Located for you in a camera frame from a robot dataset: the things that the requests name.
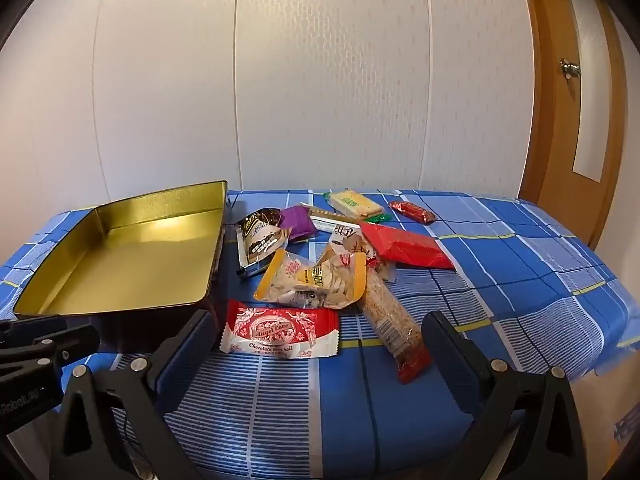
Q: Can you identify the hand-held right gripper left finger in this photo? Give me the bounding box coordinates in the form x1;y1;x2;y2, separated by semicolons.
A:
50;309;221;480

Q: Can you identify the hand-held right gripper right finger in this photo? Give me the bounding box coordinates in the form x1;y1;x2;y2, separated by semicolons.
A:
421;310;608;480

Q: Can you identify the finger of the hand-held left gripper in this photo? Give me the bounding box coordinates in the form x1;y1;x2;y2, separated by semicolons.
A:
32;324;101;365

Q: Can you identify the red white chocolate roll packet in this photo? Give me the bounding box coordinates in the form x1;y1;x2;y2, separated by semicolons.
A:
219;300;341;359

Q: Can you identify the gold metal tin box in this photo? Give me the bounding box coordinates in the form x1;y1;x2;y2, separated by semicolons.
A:
14;180;231;353

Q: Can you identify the large red snack packet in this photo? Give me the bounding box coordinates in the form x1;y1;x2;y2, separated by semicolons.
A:
359;222;456;271

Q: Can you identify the dark gold snack packet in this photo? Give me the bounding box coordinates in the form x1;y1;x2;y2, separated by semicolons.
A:
236;207;293;278

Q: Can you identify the orange rice cracker bag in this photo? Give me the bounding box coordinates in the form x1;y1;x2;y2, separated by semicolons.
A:
252;248;369;311

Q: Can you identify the small red candy packet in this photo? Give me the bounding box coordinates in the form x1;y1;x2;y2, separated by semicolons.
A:
389;200;438;225

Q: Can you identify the white brown pastry packet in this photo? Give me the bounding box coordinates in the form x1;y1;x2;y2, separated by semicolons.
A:
327;225;396;281

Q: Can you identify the white gold long packet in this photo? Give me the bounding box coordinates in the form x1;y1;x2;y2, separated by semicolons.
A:
300;203;361;235

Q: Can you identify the green cracker packet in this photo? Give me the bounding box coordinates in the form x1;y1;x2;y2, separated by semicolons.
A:
322;189;391;223

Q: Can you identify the long sesame bar packet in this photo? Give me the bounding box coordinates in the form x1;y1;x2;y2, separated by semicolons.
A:
356;270;433;385

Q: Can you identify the blue plaid cloth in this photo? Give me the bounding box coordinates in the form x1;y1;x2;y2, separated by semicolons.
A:
0;189;640;480

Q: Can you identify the purple snack packet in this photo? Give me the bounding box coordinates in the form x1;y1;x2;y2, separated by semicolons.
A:
279;207;318;243

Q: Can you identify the wooden door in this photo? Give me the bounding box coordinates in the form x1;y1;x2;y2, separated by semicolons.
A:
517;0;640;261

